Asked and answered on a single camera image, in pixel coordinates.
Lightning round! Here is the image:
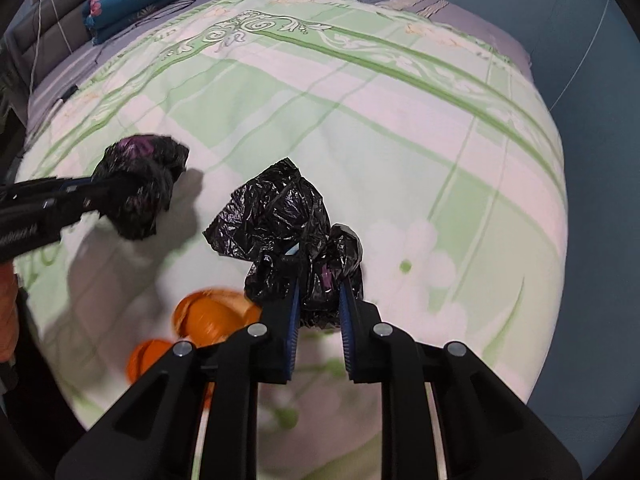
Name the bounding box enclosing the person's left hand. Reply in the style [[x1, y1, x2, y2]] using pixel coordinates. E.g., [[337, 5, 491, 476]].
[[0, 263, 22, 363]]

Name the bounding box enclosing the thin white wall cable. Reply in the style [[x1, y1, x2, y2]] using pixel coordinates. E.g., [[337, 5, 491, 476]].
[[547, 0, 612, 113]]

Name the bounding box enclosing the small black plastic bag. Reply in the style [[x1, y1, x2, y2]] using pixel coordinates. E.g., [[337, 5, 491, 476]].
[[92, 134, 192, 241]]

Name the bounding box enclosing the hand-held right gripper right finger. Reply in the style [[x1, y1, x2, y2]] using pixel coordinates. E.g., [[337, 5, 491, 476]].
[[338, 276, 585, 480]]

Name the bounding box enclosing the round orange peel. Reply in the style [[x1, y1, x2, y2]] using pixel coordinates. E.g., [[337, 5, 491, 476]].
[[171, 287, 263, 347]]

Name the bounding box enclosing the green floral bed blanket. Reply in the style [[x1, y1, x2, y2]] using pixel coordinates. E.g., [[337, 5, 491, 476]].
[[15, 0, 571, 480]]

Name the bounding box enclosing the white cord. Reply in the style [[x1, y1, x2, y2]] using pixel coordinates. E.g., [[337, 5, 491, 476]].
[[29, 0, 68, 92]]

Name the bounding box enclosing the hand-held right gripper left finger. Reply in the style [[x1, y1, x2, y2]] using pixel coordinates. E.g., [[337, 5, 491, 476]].
[[54, 275, 302, 480]]

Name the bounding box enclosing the grey padded headboard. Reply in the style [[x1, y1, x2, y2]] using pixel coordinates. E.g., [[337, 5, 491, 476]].
[[0, 0, 96, 126]]

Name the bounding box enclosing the flat orange peel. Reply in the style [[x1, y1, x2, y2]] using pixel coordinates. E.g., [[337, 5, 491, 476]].
[[125, 339, 216, 411]]

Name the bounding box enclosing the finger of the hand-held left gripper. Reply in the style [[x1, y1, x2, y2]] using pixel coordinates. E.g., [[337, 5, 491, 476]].
[[54, 174, 123, 195], [59, 187, 132, 228]]

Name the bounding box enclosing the large black plastic bag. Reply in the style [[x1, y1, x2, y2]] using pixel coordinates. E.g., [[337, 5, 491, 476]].
[[202, 157, 366, 332]]

